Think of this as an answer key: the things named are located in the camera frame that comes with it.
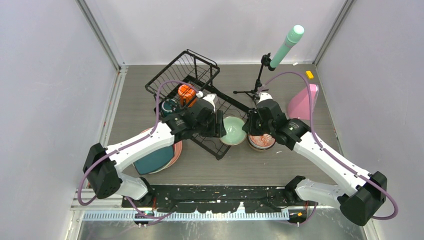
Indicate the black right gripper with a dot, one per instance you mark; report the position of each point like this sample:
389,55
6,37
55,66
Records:
248,127

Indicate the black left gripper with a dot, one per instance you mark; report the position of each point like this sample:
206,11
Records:
217,130

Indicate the light green bowl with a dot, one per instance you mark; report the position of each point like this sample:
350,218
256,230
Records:
235,134

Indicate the orange mug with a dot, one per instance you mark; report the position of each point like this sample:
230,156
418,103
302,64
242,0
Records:
187,95

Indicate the dark green mug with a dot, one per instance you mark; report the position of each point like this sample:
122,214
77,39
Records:
169,106

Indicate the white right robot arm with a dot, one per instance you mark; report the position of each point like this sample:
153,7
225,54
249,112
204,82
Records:
357,192

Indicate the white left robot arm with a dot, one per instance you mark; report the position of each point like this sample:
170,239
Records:
103,168

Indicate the brown striped bowl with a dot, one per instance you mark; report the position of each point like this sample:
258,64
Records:
261,148

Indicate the pink round plate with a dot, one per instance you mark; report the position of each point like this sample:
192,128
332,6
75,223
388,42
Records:
178,147

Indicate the pink wedge object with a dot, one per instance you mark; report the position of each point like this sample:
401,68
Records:
299,105

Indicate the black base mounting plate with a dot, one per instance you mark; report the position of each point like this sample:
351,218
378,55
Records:
218,199

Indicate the black mini tripod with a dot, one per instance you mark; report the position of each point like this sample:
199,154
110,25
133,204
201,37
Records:
253,93

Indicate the yellow small block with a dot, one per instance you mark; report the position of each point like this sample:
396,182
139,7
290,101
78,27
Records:
309,74

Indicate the teal square plate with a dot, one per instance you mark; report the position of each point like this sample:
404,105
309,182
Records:
154,160

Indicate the mint green microphone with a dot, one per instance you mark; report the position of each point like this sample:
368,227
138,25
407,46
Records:
291,39

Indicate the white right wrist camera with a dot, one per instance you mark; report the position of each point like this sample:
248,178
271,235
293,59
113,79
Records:
263,96

